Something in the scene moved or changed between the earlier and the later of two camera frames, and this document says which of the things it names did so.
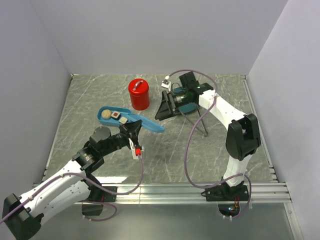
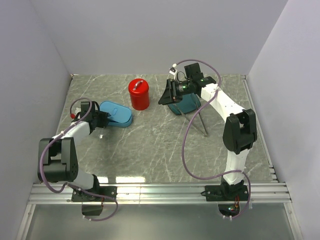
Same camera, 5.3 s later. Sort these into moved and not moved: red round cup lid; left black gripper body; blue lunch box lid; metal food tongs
Moved: left black gripper body; blue lunch box lid
Not moved: red round cup lid; metal food tongs
